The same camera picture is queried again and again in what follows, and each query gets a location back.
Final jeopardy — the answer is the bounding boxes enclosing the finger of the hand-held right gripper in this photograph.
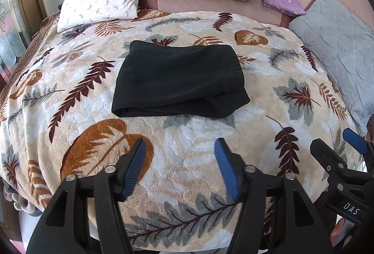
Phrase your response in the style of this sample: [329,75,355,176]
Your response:
[342,128,374,159]
[310,139,349,181]

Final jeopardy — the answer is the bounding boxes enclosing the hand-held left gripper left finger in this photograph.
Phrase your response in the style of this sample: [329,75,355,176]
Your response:
[26,138,147,254]

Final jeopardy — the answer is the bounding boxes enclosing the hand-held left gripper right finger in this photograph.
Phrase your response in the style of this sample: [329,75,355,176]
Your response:
[214,138,334,254]

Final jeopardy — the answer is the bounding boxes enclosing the black pants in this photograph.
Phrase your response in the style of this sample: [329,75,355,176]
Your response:
[111,40,251,119]

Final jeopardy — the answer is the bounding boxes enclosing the person's right hand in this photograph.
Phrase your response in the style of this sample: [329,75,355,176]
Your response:
[331,217,352,243]

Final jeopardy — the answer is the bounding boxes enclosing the leaf-print fleece blanket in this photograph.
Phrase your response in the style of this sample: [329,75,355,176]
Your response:
[0,10,366,251]

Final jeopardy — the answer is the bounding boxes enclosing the grey quilted cushion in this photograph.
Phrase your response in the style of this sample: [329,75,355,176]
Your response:
[289,0,374,136]

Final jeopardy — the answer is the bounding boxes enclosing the white twig-print pillow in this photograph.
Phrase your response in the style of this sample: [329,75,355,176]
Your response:
[56,0,143,33]

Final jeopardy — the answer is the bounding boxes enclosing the wooden glazed door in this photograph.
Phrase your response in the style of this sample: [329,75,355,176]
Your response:
[0,0,60,91]

